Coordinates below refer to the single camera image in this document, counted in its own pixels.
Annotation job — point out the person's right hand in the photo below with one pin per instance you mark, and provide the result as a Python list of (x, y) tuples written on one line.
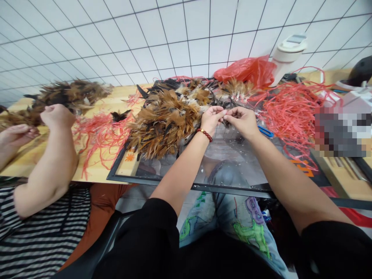
[(247, 122)]

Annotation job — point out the person's left hand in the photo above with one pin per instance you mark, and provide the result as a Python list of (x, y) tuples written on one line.
[(210, 120)]

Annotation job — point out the person's right thumb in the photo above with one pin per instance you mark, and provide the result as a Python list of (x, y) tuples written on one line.
[(230, 119)]

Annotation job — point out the person's left fingers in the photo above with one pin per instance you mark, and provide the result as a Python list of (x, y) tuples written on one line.
[(216, 108)]

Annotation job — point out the person's left thumb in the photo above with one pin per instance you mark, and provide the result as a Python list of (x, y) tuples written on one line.
[(221, 116)]

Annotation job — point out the person's right fingers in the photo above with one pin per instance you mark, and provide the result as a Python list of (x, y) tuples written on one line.
[(236, 110)]

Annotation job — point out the small feather bundle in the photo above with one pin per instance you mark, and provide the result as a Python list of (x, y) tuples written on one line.
[(226, 124)]

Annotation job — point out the row of tied feather bunches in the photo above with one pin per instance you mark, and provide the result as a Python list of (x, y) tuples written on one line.
[(239, 88)]

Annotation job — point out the red plastic bag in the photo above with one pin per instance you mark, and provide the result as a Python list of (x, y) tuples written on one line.
[(250, 71)]

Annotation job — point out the large pile of brown feathers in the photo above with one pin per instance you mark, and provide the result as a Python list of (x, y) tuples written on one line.
[(165, 116)]

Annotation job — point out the black framed glass panel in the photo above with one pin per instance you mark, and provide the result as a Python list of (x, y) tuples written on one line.
[(186, 170)]

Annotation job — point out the white tumbler with lid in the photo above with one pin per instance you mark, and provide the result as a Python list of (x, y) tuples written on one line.
[(286, 56)]

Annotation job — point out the black mat with orange print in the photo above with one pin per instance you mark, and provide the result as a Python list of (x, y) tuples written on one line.
[(303, 168)]

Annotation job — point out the small dark feather tuft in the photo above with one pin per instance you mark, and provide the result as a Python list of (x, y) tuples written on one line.
[(120, 114)]

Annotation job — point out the person's legs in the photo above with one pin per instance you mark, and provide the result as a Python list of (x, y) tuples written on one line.
[(232, 221)]

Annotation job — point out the white box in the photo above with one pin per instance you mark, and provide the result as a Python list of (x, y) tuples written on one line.
[(359, 98)]

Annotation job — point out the bundle of thin wooden sticks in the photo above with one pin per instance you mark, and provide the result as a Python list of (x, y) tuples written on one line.
[(347, 168)]

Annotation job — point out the black helmet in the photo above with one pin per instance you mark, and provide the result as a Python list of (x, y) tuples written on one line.
[(361, 71)]

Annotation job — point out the red plastic sheet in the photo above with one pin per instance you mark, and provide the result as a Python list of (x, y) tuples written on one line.
[(353, 209)]

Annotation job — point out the black chair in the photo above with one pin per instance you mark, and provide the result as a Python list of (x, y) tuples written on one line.
[(101, 244)]

